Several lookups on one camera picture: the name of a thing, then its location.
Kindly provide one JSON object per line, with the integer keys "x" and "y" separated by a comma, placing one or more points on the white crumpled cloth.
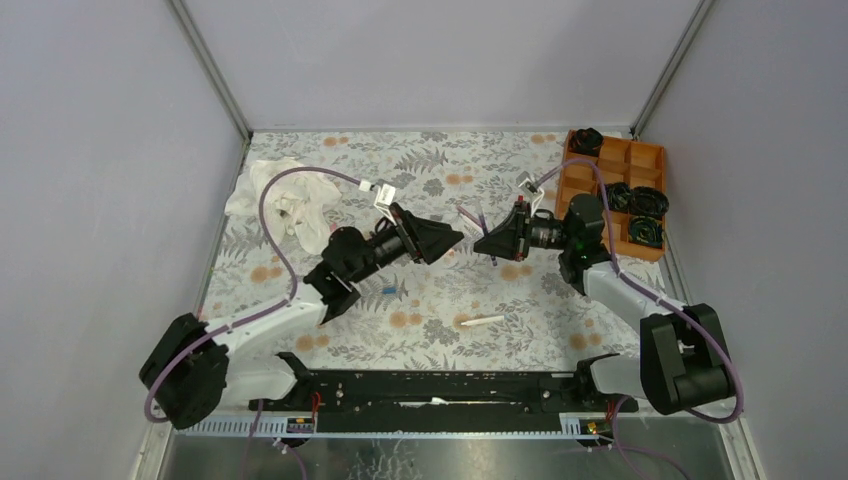
{"x": 295, "y": 204}

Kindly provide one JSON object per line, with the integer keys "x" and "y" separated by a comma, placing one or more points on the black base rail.
{"x": 441, "y": 402}

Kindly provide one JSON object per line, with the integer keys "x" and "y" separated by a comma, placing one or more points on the floral table mat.
{"x": 547, "y": 325}

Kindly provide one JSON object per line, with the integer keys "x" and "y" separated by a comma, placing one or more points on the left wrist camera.
{"x": 384, "y": 197}

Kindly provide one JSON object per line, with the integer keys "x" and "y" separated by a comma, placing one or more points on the orange compartment tray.
{"x": 630, "y": 175}

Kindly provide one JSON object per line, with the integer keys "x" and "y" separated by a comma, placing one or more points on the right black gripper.
{"x": 513, "y": 239}

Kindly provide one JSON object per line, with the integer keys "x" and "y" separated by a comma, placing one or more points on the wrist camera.
{"x": 530, "y": 191}
{"x": 384, "y": 197}

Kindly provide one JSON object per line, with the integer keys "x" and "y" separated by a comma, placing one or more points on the purple pen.
{"x": 485, "y": 230}

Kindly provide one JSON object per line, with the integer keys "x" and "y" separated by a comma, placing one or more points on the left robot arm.
{"x": 197, "y": 366}

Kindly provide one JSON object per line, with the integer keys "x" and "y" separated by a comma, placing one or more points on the pink red pen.
{"x": 469, "y": 217}

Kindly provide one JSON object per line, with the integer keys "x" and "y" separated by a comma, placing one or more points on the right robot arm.
{"x": 682, "y": 362}

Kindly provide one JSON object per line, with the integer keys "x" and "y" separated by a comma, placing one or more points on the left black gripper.
{"x": 425, "y": 240}

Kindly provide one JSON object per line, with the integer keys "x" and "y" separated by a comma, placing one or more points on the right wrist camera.
{"x": 530, "y": 191}

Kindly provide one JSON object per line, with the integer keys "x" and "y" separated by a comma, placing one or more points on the white pen blue tip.
{"x": 481, "y": 321}

